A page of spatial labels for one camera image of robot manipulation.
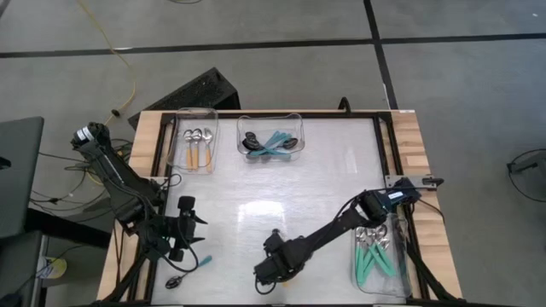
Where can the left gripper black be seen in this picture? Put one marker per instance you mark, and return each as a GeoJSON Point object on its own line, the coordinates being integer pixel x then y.
{"type": "Point", "coordinates": [170, 232]}

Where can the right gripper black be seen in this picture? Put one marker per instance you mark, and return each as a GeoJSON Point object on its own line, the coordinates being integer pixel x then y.
{"type": "Point", "coordinates": [281, 260]}

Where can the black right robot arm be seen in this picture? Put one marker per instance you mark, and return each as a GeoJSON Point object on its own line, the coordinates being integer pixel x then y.
{"type": "Point", "coordinates": [341, 226]}

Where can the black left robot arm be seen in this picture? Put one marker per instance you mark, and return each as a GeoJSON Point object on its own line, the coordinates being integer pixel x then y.
{"type": "Point", "coordinates": [115, 175]}

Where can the narrow clear plastic bin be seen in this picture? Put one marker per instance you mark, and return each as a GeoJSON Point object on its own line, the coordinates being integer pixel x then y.
{"type": "Point", "coordinates": [179, 162]}

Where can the large clear plastic bin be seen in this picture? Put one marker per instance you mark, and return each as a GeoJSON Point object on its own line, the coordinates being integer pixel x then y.
{"type": "Point", "coordinates": [401, 273]}

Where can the wide clear plastic bin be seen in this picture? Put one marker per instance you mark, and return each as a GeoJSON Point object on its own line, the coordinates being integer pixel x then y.
{"type": "Point", "coordinates": [273, 123]}

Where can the yellow and white roll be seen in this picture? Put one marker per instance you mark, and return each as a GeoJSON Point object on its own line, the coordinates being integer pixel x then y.
{"type": "Point", "coordinates": [55, 268]}

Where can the black clamp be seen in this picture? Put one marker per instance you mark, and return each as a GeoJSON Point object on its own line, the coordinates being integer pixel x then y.
{"type": "Point", "coordinates": [344, 104]}

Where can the dark grey desk top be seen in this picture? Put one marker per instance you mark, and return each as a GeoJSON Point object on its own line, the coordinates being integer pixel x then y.
{"type": "Point", "coordinates": [19, 179]}

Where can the grey metal bracket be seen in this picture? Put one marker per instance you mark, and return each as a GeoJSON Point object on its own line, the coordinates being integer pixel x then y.
{"type": "Point", "coordinates": [401, 179]}

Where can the black table frame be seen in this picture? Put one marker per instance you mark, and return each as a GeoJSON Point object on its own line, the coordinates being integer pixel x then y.
{"type": "Point", "coordinates": [320, 114]}

